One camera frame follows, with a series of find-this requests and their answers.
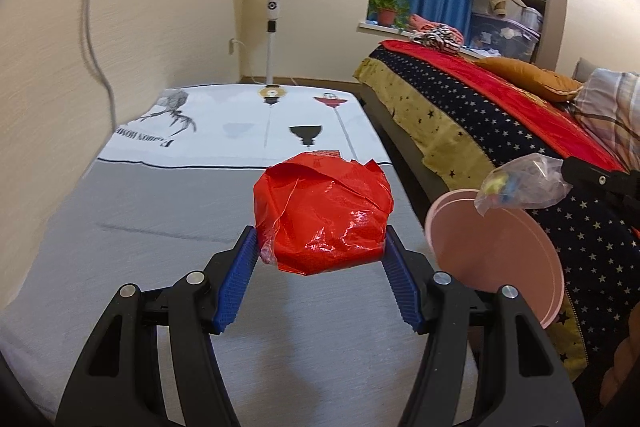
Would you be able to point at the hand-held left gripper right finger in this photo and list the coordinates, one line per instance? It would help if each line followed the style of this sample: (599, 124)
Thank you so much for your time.
(402, 282)

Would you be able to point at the wall socket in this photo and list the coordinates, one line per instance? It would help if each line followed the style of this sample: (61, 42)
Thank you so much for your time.
(232, 46)

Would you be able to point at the potted green plant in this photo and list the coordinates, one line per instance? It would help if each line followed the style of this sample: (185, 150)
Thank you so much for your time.
(387, 9)

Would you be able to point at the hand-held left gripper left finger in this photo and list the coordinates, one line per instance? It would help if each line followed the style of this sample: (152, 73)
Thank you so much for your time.
(235, 282)

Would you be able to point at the white lidded box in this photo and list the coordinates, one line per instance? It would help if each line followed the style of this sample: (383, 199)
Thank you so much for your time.
(529, 17)

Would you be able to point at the pink plastic bin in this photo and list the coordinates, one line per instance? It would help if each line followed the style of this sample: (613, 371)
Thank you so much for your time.
(495, 257)

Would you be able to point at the red plastic bag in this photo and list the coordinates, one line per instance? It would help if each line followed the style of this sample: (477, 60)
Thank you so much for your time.
(325, 212)

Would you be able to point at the navy star bed sheet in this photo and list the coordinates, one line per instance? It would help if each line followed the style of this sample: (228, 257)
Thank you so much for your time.
(450, 107)

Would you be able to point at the orange pillow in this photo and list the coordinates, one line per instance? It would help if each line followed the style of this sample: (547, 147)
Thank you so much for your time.
(530, 79)

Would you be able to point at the clear storage box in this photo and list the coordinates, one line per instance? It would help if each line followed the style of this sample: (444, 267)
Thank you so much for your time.
(505, 39)

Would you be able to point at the clear plastic bag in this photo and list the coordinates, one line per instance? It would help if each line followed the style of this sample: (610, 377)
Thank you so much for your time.
(530, 187)

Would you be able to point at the striped cloth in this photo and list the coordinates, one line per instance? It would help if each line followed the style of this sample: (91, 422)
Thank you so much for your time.
(440, 39)

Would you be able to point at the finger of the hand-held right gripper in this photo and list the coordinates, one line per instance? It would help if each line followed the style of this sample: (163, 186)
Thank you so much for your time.
(600, 179)

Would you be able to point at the pink folded cloth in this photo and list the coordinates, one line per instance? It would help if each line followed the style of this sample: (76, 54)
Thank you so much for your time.
(425, 24)

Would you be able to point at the plaid pillow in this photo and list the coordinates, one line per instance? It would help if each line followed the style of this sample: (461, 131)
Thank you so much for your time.
(610, 112)

